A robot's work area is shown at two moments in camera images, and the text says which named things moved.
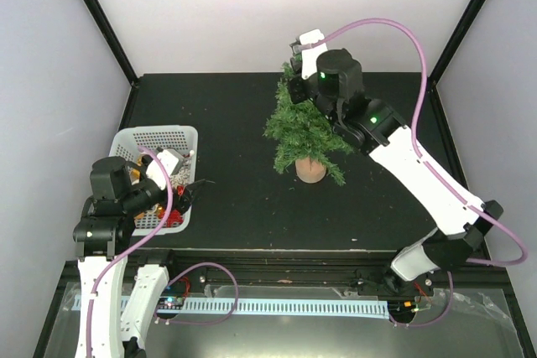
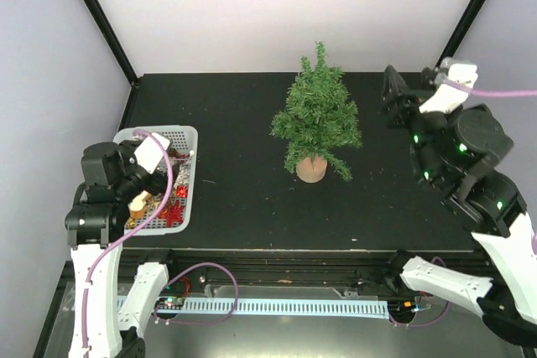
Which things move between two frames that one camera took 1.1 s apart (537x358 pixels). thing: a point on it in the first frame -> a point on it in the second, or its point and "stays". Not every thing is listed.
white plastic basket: [185, 138] stays
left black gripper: [184, 199] -> [159, 183]
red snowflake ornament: [174, 217] stays
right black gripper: [296, 94] -> [394, 98]
